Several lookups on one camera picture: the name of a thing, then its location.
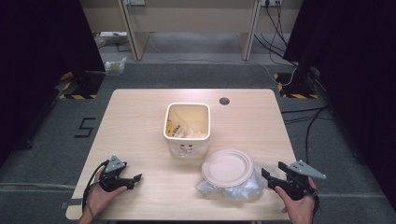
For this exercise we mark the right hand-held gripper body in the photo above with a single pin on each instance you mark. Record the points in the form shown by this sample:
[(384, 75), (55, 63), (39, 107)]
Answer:
[(297, 186)]

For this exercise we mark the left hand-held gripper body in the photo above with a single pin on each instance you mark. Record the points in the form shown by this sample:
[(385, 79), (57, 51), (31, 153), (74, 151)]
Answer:
[(112, 182)]

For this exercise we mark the stack of beige paper plates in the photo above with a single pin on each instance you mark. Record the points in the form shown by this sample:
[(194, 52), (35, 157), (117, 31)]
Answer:
[(227, 168)]

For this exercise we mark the white square trash bin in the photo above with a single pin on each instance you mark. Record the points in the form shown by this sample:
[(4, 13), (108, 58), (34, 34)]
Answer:
[(186, 146)]

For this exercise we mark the person's left hand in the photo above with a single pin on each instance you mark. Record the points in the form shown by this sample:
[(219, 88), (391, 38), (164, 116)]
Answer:
[(99, 199)]

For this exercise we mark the person's right hand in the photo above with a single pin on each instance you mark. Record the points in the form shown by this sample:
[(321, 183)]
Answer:
[(300, 208)]

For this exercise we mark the grey tape strip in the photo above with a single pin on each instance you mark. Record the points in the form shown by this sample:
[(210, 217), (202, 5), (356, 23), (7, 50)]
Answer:
[(73, 203)]

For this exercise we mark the crumpled wrapper with yellow print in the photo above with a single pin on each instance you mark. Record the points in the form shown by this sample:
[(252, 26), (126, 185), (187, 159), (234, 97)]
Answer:
[(183, 127)]

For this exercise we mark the black stand base striped tape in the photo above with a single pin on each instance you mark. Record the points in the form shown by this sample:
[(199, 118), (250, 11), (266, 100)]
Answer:
[(297, 90), (82, 85)]

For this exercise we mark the clear plastic bag with contents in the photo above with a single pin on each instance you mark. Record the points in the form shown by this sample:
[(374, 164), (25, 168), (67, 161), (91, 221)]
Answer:
[(115, 66)]

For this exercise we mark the black curtain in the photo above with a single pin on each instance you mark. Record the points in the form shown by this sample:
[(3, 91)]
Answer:
[(40, 62), (358, 77)]

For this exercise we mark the white power strip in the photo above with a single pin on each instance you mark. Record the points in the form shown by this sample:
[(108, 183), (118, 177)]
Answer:
[(112, 34)]

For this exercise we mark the wall socket strip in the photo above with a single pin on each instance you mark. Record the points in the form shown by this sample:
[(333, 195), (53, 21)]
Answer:
[(271, 2), (134, 2)]

